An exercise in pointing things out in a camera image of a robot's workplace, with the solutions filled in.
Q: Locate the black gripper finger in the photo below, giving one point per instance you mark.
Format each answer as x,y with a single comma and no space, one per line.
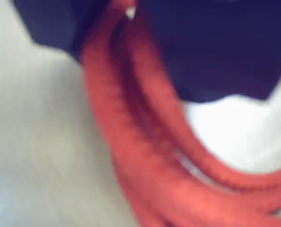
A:
213,47
55,21

